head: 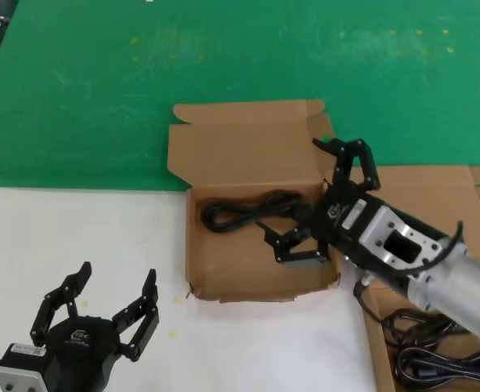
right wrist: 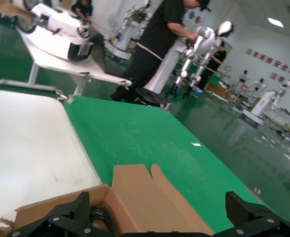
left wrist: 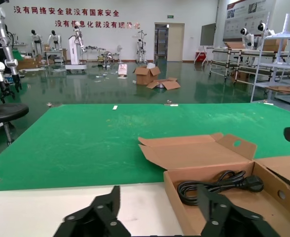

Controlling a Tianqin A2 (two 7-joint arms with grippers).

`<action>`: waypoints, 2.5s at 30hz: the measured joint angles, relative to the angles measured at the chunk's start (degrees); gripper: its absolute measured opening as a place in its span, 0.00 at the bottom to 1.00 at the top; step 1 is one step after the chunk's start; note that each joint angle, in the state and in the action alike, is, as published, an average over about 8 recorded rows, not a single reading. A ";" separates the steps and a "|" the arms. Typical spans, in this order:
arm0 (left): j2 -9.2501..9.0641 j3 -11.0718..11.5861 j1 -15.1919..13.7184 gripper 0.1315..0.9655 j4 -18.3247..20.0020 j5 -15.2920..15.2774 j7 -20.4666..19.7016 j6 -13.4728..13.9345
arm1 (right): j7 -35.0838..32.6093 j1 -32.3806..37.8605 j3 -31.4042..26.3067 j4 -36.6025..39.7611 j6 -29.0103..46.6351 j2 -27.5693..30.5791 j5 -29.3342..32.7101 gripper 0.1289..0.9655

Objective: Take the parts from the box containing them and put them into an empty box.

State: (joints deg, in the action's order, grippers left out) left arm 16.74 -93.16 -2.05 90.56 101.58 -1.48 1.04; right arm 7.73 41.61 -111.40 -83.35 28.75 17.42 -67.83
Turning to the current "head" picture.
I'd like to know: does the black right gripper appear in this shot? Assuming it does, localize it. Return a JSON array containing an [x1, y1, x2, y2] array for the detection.
[[258, 137, 404, 279]]

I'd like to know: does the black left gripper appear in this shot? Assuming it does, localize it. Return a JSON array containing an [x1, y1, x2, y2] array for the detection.
[[28, 261, 161, 392]]

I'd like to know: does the open cardboard box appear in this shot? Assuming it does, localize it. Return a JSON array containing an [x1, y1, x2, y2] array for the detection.
[[166, 97, 343, 305]]

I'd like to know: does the green table mat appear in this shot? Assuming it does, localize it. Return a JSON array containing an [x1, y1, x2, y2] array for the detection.
[[0, 0, 480, 193]]

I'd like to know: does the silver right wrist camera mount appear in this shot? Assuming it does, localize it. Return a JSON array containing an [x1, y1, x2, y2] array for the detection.
[[360, 205, 445, 273]]

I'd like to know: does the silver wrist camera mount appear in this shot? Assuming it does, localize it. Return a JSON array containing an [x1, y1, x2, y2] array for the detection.
[[360, 205, 445, 273], [0, 342, 51, 392]]

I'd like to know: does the cardboard box holding cables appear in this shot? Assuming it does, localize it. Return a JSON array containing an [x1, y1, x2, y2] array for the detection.
[[331, 164, 480, 392]]

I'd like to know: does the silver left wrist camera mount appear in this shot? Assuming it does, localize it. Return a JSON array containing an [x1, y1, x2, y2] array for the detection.
[[0, 342, 51, 392]]

